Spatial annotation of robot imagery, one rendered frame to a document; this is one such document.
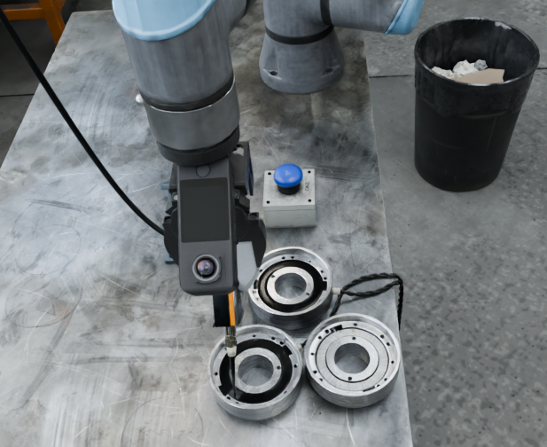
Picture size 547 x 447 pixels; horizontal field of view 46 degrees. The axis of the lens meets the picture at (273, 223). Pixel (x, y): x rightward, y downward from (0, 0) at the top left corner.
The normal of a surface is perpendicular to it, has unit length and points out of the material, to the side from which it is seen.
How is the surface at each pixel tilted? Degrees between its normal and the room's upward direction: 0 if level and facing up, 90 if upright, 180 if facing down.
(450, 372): 0
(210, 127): 90
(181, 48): 90
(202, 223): 32
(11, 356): 0
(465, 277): 0
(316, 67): 72
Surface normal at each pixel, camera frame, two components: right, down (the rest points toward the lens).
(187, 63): 0.24, 0.71
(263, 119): -0.08, -0.68
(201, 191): -0.07, -0.18
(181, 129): -0.10, 0.73
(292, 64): -0.29, 0.48
